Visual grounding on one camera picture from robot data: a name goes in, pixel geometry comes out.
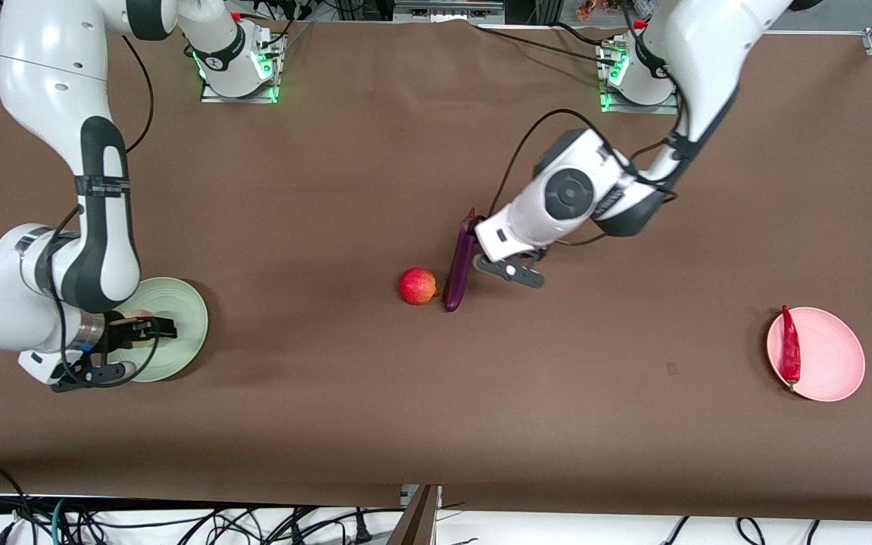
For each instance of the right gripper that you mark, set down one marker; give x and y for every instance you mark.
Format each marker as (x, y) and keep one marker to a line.
(119, 329)

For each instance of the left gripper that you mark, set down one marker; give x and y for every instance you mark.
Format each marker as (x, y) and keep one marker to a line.
(479, 222)

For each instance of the yellowish peach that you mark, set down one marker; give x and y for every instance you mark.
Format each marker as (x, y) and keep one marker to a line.
(139, 314)

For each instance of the purple eggplant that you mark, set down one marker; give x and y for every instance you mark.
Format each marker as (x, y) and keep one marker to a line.
(457, 276)

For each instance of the red round fruit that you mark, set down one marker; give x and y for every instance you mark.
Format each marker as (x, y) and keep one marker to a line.
(418, 286)

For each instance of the red chili pepper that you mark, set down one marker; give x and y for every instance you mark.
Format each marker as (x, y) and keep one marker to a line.
(789, 348)

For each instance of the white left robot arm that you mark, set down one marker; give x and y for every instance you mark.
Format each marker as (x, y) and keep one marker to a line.
(708, 45)

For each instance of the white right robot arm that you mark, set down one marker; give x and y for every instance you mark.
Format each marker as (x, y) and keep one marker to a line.
(57, 76)

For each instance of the light green plate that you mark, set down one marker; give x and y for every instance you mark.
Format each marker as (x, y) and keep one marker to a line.
(179, 318)

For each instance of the brown table cover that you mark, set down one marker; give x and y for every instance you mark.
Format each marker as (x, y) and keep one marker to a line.
(436, 416)

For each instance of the grey metal box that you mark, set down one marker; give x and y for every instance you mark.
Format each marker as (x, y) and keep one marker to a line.
(447, 11)

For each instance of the pink plate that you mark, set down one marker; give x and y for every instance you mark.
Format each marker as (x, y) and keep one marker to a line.
(829, 356)

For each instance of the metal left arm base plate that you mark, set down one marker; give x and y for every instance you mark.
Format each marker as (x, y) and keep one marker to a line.
(614, 108)

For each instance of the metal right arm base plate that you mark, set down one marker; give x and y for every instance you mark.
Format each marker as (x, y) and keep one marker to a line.
(213, 97)

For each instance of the metal post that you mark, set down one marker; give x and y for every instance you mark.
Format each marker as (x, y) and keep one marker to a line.
(417, 526)

